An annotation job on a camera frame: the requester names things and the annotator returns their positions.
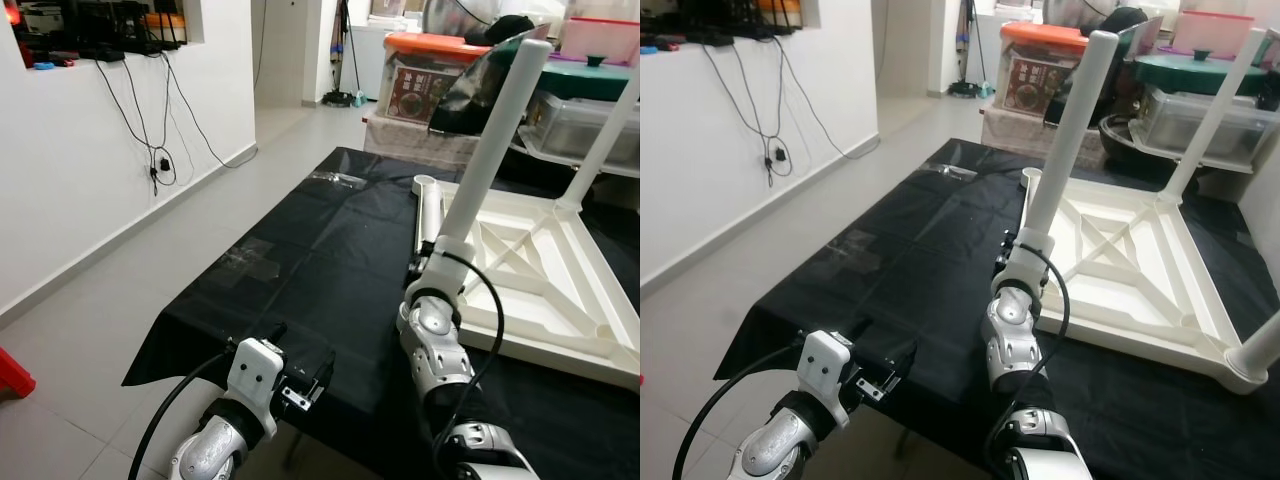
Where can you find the clear plastic storage box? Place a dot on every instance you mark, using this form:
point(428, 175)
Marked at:
point(1200, 125)
point(580, 125)

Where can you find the white cabinet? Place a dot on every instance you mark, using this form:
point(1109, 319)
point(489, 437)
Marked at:
point(372, 55)

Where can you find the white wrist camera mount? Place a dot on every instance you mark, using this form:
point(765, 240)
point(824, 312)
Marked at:
point(255, 370)
point(828, 365)
point(1018, 275)
point(432, 280)

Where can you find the beige cloth covered bench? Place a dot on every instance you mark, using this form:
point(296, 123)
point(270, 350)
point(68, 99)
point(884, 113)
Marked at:
point(410, 140)
point(1015, 135)

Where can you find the dark green round lid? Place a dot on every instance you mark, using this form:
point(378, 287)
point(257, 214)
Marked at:
point(1190, 72)
point(590, 75)

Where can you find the large clear tape patch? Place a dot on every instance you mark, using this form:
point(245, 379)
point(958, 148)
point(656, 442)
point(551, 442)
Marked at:
point(850, 252)
point(250, 262)

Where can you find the black floor mop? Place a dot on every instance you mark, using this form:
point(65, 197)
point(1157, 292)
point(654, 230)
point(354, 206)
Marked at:
point(965, 90)
point(340, 98)

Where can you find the black glossy bag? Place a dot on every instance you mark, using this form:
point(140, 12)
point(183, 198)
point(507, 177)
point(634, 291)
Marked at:
point(470, 100)
point(1055, 105)

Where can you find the silver metal basin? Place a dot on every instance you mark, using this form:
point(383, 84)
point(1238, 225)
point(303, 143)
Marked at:
point(1075, 12)
point(450, 15)

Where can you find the black table cloth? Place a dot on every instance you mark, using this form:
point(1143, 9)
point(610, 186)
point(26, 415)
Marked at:
point(330, 280)
point(920, 270)

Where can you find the orange lid storage box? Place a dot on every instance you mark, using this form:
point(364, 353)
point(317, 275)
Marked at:
point(415, 95)
point(1025, 85)

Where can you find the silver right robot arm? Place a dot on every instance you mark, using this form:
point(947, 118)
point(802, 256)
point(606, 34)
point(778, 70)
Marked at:
point(1010, 340)
point(435, 340)

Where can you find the white plastic children table top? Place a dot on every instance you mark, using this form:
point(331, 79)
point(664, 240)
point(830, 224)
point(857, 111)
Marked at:
point(1150, 280)
point(560, 290)

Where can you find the pink storage box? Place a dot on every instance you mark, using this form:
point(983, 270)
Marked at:
point(1210, 35)
point(600, 40)

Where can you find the black wok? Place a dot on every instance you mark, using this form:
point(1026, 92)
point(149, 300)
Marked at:
point(1125, 140)

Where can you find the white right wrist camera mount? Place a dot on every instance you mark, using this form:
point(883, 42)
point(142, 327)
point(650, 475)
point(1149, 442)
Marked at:
point(432, 280)
point(1018, 275)

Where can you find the black power adapter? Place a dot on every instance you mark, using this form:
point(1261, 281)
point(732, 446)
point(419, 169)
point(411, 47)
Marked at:
point(162, 160)
point(775, 155)

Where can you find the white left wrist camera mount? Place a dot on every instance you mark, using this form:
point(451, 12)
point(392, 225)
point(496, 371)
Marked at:
point(828, 365)
point(255, 370)

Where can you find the black network devices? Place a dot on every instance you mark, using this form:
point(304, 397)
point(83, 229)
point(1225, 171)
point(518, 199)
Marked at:
point(720, 25)
point(100, 30)

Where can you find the red plastic stool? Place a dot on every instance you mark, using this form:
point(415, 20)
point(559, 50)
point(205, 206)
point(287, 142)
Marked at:
point(12, 372)

